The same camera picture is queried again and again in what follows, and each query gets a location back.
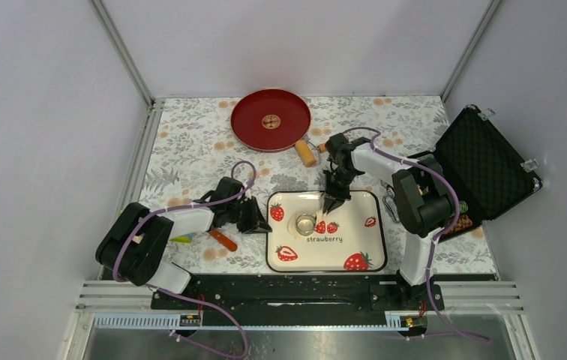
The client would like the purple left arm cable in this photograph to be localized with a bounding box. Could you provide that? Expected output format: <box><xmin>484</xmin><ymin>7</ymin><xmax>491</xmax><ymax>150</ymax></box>
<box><xmin>112</xmin><ymin>160</ymin><xmax>258</xmax><ymax>360</ymax></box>

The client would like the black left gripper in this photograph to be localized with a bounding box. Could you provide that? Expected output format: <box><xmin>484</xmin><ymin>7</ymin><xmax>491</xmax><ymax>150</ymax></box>
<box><xmin>227</xmin><ymin>195</ymin><xmax>272</xmax><ymax>234</ymax></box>

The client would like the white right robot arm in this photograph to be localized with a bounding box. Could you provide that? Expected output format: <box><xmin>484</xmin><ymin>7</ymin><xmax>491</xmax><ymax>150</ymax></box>
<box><xmin>322</xmin><ymin>133</ymin><xmax>461</xmax><ymax>309</ymax></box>

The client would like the round metal cutter ring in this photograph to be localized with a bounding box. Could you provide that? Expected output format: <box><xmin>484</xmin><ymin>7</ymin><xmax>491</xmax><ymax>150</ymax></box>
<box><xmin>295</xmin><ymin>213</ymin><xmax>317</xmax><ymax>236</ymax></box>

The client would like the round red tray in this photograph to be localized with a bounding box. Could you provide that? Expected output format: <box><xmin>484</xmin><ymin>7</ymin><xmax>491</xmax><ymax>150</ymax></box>
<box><xmin>230</xmin><ymin>89</ymin><xmax>311</xmax><ymax>152</ymax></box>

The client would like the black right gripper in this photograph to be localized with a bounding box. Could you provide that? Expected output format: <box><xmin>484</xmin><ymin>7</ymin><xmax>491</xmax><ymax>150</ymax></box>
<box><xmin>323</xmin><ymin>167</ymin><xmax>360</xmax><ymax>214</ymax></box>

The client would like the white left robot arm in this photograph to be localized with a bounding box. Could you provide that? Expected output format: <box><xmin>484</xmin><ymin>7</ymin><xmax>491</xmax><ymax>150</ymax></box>
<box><xmin>95</xmin><ymin>176</ymin><xmax>272</xmax><ymax>308</ymax></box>

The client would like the black open chip case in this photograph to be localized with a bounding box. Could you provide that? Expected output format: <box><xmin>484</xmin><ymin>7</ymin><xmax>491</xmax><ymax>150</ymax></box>
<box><xmin>409</xmin><ymin>105</ymin><xmax>542</xmax><ymax>241</ymax></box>

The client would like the colourful toy block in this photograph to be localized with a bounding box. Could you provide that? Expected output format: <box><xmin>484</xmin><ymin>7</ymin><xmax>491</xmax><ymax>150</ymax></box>
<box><xmin>169</xmin><ymin>233</ymin><xmax>194</xmax><ymax>244</ymax></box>

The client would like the wooden dough roller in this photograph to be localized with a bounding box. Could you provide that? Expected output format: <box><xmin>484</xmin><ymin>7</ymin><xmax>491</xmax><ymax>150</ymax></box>
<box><xmin>293</xmin><ymin>136</ymin><xmax>328</xmax><ymax>167</ymax></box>

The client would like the strawberry pattern rectangular tray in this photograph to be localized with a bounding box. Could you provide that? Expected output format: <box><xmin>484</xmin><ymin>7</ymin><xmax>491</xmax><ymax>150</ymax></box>
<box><xmin>265</xmin><ymin>190</ymin><xmax>388</xmax><ymax>272</ymax></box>

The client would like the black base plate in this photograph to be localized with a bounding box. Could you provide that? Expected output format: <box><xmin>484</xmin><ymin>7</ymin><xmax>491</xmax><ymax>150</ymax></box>
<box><xmin>150</xmin><ymin>271</ymin><xmax>446</xmax><ymax>329</ymax></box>

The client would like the metal scraper orange handle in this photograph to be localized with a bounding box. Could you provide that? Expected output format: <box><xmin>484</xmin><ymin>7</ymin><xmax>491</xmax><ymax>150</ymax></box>
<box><xmin>208</xmin><ymin>229</ymin><xmax>238</xmax><ymax>252</ymax></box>

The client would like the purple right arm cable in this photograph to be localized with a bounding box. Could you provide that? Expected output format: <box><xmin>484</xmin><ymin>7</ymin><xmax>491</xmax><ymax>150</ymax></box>
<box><xmin>343</xmin><ymin>126</ymin><xmax>494</xmax><ymax>347</ymax></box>

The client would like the floral table mat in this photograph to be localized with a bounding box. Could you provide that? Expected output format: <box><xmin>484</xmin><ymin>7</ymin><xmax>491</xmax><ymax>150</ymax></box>
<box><xmin>136</xmin><ymin>95</ymin><xmax>498</xmax><ymax>276</ymax></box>

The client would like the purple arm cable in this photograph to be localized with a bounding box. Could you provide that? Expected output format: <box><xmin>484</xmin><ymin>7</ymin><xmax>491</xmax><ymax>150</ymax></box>
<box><xmin>343</xmin><ymin>126</ymin><xmax>494</xmax><ymax>347</ymax></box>
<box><xmin>112</xmin><ymin>160</ymin><xmax>258</xmax><ymax>360</ymax></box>

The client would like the small dough ball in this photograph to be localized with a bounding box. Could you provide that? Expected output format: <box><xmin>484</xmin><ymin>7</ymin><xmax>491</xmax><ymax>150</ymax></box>
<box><xmin>288</xmin><ymin>212</ymin><xmax>317</xmax><ymax>238</ymax></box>

